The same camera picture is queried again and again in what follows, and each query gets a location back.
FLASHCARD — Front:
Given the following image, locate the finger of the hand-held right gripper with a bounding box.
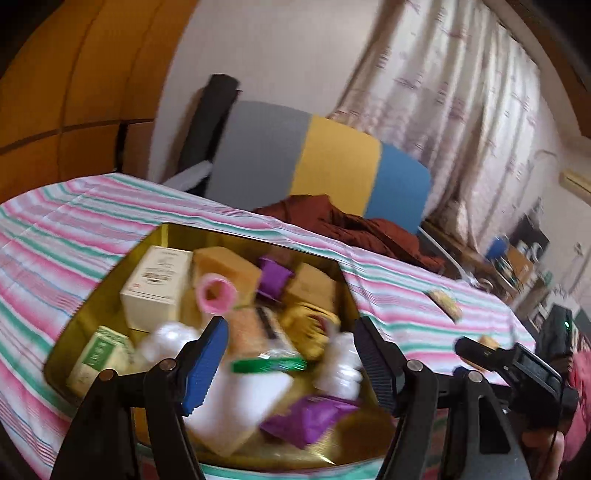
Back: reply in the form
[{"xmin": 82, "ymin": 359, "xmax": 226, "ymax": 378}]
[{"xmin": 455, "ymin": 336, "xmax": 515, "ymax": 377}]

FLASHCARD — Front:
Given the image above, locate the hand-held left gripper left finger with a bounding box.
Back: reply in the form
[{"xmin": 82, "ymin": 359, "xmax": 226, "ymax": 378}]
[{"xmin": 48, "ymin": 316, "xmax": 230, "ymax": 480}]

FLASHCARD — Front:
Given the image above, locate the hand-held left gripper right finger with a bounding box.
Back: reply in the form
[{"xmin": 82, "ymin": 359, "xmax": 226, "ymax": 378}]
[{"xmin": 353, "ymin": 316, "xmax": 532, "ymax": 480}]

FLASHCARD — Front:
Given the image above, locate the white plastic packet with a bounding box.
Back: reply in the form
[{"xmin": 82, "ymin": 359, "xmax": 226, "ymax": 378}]
[
  {"xmin": 314, "ymin": 330, "xmax": 365, "ymax": 400},
  {"xmin": 139, "ymin": 320, "xmax": 204, "ymax": 365}
]

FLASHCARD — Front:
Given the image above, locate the white foam block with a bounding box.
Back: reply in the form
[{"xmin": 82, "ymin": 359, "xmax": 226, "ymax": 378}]
[{"xmin": 187, "ymin": 367, "xmax": 296, "ymax": 457}]

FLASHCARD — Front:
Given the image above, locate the rice cracker packet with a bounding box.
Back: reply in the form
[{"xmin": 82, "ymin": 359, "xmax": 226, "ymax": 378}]
[{"xmin": 228, "ymin": 305, "xmax": 309, "ymax": 374}]

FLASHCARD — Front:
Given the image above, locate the pink mesh roll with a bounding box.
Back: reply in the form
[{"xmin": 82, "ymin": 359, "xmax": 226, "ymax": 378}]
[{"xmin": 196, "ymin": 272, "xmax": 238, "ymax": 317}]

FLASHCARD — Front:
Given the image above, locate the yellow plush ball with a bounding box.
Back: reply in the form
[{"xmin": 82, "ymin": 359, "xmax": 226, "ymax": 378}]
[{"xmin": 279, "ymin": 302, "xmax": 342, "ymax": 361}]

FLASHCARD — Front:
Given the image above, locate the gold tin box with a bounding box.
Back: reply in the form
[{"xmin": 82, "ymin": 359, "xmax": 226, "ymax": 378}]
[{"xmin": 44, "ymin": 222, "xmax": 398, "ymax": 472}]

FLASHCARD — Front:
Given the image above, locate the purple snack packet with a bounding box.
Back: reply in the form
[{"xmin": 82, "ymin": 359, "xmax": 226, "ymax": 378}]
[
  {"xmin": 256, "ymin": 256, "xmax": 294, "ymax": 301},
  {"xmin": 261, "ymin": 396, "xmax": 361, "ymax": 450}
]

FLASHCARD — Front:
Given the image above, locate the cream cardboard box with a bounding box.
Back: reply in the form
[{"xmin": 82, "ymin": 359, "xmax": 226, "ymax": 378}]
[{"xmin": 119, "ymin": 246, "xmax": 194, "ymax": 330}]

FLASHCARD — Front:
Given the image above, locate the green label packet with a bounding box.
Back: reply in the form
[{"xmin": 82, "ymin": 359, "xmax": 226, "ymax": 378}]
[{"xmin": 65, "ymin": 325, "xmax": 134, "ymax": 398}]

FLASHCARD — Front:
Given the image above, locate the person's right hand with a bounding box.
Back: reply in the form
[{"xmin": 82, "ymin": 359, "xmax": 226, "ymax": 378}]
[{"xmin": 521, "ymin": 427, "xmax": 568, "ymax": 480}]

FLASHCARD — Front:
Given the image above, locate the brown cardboard box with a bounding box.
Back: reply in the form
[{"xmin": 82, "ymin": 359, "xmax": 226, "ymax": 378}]
[{"xmin": 505, "ymin": 247, "xmax": 536, "ymax": 282}]

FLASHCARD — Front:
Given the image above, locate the wooden side table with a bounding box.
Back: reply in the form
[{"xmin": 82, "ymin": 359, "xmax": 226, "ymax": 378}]
[{"xmin": 422, "ymin": 219, "xmax": 522, "ymax": 296}]

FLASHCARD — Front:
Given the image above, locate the brown jacket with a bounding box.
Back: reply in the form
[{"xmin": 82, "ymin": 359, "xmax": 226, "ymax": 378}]
[{"xmin": 253, "ymin": 194, "xmax": 446, "ymax": 273}]

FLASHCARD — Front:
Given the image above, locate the dark shelf unit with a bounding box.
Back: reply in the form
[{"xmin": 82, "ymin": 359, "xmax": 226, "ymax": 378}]
[{"xmin": 519, "ymin": 215, "xmax": 551, "ymax": 252}]

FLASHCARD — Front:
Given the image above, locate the white foam tube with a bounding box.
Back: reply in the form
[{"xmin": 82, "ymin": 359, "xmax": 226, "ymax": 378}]
[{"xmin": 164, "ymin": 159, "xmax": 214, "ymax": 190}]

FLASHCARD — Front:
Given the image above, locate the cream air conditioner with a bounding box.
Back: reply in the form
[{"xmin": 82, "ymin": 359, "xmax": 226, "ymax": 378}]
[{"xmin": 558, "ymin": 171, "xmax": 591, "ymax": 204}]

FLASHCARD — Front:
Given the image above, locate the striped tablecloth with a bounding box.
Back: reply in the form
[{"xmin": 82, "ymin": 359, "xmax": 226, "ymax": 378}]
[{"xmin": 0, "ymin": 173, "xmax": 536, "ymax": 480}]

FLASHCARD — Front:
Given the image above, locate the grey yellow blue chair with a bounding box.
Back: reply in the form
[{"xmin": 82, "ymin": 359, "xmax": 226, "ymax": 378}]
[{"xmin": 203, "ymin": 100, "xmax": 458, "ymax": 278}]

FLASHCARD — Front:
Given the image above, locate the patterned curtain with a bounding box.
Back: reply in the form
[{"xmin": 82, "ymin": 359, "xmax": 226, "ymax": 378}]
[{"xmin": 325, "ymin": 0, "xmax": 541, "ymax": 250}]

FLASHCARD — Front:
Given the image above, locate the black rolled mat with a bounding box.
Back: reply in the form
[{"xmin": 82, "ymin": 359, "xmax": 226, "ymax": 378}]
[{"xmin": 178, "ymin": 74, "xmax": 242, "ymax": 197}]

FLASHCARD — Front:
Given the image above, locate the wooden wardrobe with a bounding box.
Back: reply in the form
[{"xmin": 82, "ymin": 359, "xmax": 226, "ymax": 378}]
[{"xmin": 0, "ymin": 0, "xmax": 199, "ymax": 204}]

